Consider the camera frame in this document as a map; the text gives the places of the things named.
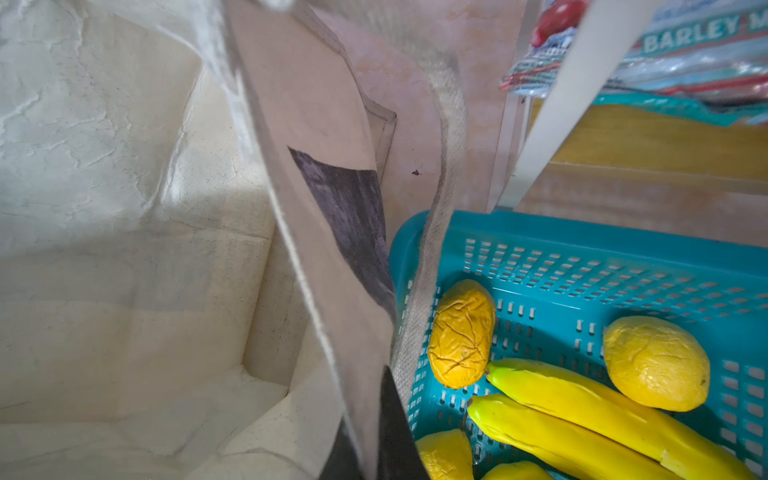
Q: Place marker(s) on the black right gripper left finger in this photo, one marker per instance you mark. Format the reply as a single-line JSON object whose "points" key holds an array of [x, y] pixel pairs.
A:
{"points": [[342, 462]]}

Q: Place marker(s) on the yellow banana bunch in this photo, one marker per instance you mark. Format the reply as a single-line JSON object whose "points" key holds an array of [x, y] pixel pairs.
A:
{"points": [[523, 470]]}

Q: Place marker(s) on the cream canvas grocery bag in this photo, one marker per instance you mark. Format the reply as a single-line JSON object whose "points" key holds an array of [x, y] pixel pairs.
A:
{"points": [[197, 200]]}

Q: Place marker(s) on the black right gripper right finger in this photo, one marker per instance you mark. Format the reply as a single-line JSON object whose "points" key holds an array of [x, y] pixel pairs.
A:
{"points": [[398, 458]]}

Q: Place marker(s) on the small yellow lemon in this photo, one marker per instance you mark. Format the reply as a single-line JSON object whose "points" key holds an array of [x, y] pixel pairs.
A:
{"points": [[446, 455]]}

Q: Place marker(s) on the yellow banana pair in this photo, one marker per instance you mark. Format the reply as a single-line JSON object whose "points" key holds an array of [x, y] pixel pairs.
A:
{"points": [[590, 431]]}

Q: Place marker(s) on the yellow lemon top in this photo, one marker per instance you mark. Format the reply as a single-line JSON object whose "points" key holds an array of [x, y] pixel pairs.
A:
{"points": [[656, 363]]}

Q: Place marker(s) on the lower teal candy bag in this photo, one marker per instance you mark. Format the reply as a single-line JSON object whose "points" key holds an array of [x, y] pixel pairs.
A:
{"points": [[699, 60]]}

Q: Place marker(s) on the white wood two-tier shelf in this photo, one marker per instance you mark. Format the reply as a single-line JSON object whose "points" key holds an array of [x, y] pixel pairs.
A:
{"points": [[620, 166]]}

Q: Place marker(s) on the wrinkled yellow mango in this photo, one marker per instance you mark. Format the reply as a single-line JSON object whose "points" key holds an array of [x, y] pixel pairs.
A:
{"points": [[462, 331]]}

